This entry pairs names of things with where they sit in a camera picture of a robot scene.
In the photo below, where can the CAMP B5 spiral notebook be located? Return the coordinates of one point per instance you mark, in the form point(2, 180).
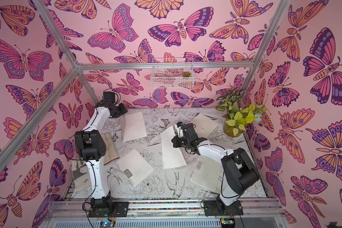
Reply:
point(204, 126)

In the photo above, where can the torn white lined page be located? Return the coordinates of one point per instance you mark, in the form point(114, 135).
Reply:
point(133, 127)

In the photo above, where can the white wire wall basket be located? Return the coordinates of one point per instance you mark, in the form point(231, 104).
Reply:
point(167, 72)

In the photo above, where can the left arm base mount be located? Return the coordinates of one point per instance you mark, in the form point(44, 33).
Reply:
point(101, 208)

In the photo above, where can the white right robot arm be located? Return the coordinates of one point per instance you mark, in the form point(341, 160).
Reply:
point(229, 170)

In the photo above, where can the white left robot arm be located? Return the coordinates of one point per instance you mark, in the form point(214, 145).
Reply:
point(90, 144)

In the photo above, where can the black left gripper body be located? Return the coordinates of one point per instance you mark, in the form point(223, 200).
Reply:
point(120, 111)

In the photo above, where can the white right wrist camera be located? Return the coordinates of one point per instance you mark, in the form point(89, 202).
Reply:
point(178, 129)

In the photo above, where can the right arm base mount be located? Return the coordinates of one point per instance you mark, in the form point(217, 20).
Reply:
point(223, 209)

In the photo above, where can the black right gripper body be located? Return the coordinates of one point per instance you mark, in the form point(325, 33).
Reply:
point(179, 141)

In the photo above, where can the aluminium front rail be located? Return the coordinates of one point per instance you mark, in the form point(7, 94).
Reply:
point(178, 213)

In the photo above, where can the green leafy plant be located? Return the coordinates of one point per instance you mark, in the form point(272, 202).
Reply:
point(235, 115)

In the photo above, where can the white spiral notebook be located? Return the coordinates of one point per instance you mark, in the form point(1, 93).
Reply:
point(171, 157)

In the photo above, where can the amber glass plant vase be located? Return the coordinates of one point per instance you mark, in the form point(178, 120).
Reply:
point(231, 130)

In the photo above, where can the small succulent in basket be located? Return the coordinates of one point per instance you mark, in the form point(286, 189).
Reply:
point(186, 74)

